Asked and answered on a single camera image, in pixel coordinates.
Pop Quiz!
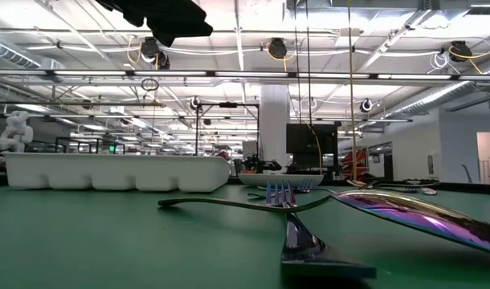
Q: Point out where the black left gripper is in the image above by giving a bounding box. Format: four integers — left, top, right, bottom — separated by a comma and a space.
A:
95, 0, 214, 47

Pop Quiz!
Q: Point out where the iridescent rainbow spoon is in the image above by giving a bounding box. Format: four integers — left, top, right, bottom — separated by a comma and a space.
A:
346, 177, 441, 190
157, 189, 490, 257

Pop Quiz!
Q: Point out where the white plastic cutlery tray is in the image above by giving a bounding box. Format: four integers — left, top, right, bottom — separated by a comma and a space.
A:
2, 151, 232, 193

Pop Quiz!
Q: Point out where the black monitor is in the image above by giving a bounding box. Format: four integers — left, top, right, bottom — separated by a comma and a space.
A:
285, 123, 339, 166

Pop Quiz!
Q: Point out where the white round plate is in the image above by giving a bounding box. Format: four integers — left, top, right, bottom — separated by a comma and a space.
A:
237, 173, 325, 189

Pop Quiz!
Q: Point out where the iridescent rainbow fork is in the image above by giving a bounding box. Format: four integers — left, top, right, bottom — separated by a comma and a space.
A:
264, 179, 378, 280
296, 178, 315, 194
351, 182, 439, 197
247, 185, 300, 201

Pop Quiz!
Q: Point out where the red rack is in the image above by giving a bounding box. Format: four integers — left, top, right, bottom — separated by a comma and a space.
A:
341, 146, 370, 182

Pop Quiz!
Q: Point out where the green table mat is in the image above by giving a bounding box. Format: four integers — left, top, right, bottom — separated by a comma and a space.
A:
0, 182, 490, 289

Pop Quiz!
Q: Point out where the distant office chair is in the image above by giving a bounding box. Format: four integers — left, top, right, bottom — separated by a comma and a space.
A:
460, 163, 475, 184

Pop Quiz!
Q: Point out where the tall black frame rig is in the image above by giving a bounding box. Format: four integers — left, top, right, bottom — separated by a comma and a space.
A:
194, 101, 261, 157

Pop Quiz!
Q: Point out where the black hanging cable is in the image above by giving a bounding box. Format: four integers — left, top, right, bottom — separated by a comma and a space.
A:
304, 0, 314, 126
292, 0, 303, 125

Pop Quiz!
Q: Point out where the low black frame rig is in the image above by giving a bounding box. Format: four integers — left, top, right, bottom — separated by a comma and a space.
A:
54, 136, 126, 156

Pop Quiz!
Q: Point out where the thin yellow cable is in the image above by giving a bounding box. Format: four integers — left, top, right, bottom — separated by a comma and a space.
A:
307, 122, 325, 174

